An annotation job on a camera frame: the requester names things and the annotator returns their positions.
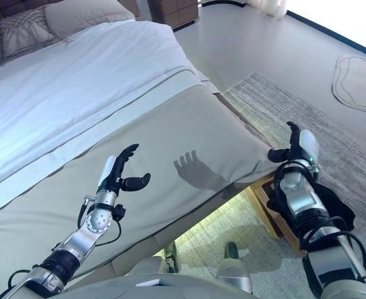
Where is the brown wicker basket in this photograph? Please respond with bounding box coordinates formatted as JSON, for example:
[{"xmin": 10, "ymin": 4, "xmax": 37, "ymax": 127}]
[{"xmin": 250, "ymin": 176, "xmax": 315, "ymax": 258}]

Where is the grey robot torso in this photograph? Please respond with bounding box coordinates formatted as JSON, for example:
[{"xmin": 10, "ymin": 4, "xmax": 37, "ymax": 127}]
[{"xmin": 57, "ymin": 275, "xmax": 259, "ymax": 299}]

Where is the grey patterned decorative pillow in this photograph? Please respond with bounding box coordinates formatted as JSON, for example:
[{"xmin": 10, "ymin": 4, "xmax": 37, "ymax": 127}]
[{"xmin": 0, "ymin": 6, "xmax": 55, "ymax": 59}]

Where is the black and white left hand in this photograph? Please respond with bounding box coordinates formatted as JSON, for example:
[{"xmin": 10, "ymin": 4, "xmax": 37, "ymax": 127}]
[{"xmin": 95, "ymin": 143, "xmax": 152, "ymax": 195}]

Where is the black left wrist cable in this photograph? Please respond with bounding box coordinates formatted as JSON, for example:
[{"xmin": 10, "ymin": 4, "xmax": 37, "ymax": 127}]
[{"xmin": 77, "ymin": 194, "xmax": 123, "ymax": 247}]

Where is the large bed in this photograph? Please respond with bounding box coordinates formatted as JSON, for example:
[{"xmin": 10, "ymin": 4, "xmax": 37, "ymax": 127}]
[{"xmin": 0, "ymin": 80, "xmax": 273, "ymax": 282}]

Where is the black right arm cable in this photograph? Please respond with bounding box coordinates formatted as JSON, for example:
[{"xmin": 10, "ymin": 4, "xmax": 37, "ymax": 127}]
[{"xmin": 272, "ymin": 159, "xmax": 366, "ymax": 278}]

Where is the white duvet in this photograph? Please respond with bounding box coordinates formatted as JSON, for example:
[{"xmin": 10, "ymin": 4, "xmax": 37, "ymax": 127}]
[{"xmin": 0, "ymin": 19, "xmax": 203, "ymax": 194}]

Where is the white sheer curtain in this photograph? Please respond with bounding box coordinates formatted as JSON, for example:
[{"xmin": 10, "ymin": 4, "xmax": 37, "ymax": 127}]
[{"xmin": 246, "ymin": 0, "xmax": 291, "ymax": 21}]

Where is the black and white right hand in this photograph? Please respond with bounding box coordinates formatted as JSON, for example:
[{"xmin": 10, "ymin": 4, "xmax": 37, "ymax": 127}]
[{"xmin": 267, "ymin": 121, "xmax": 321, "ymax": 165}]

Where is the black window floor track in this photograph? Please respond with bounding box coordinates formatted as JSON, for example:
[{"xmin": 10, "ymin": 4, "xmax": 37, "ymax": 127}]
[{"xmin": 286, "ymin": 9, "xmax": 366, "ymax": 60}]

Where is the brown wooden nightstand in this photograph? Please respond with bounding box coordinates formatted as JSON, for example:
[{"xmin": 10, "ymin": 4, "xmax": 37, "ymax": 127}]
[{"xmin": 151, "ymin": 0, "xmax": 200, "ymax": 31}]

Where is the small cream floor mat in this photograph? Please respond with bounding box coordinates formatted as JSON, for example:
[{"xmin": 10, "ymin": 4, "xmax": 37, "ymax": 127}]
[{"xmin": 330, "ymin": 54, "xmax": 366, "ymax": 115}]

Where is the black garment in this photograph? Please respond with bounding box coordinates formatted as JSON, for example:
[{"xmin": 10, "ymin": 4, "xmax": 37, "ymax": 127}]
[{"xmin": 266, "ymin": 181, "xmax": 357, "ymax": 254}]

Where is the grey striped rug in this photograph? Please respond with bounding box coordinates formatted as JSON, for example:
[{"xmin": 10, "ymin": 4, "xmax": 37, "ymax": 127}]
[{"xmin": 154, "ymin": 70, "xmax": 366, "ymax": 299}]

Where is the brown tufted headboard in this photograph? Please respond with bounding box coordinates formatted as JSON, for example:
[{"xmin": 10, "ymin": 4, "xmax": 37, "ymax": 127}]
[{"xmin": 0, "ymin": 0, "xmax": 50, "ymax": 18}]

